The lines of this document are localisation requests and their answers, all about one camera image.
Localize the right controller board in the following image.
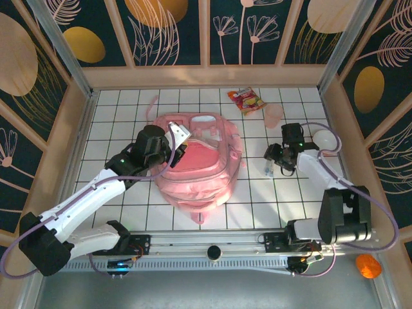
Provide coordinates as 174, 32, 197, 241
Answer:
287, 254, 324, 275

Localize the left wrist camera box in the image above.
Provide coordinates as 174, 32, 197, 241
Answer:
167, 121, 192, 145

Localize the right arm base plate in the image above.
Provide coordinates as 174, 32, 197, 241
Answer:
263, 230, 323, 254

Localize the pink plastic cup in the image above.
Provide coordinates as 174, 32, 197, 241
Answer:
264, 103, 285, 129

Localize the controller board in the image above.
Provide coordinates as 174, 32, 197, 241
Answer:
107, 259, 135, 277
287, 254, 324, 275

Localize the aluminium corner post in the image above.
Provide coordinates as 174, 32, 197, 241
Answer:
25, 0, 94, 97
317, 0, 377, 94

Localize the white bowl with orange base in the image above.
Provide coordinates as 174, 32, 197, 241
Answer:
312, 129, 338, 156

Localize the slotted cable duct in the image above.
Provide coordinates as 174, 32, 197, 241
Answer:
44, 257, 290, 273

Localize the colourful candy bag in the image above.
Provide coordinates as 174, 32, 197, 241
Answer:
227, 89, 268, 117

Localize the left controller board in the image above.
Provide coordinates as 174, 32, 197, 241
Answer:
107, 259, 135, 277

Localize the aluminium rail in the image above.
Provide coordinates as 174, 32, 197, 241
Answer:
32, 229, 379, 258

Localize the pink backpack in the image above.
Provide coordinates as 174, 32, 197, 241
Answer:
146, 94, 247, 225

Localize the orange ball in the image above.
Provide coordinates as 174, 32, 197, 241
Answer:
355, 253, 382, 279

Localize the black round knob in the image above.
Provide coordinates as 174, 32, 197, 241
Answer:
207, 245, 223, 261

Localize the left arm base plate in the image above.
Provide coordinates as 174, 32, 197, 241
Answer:
92, 234, 152, 257

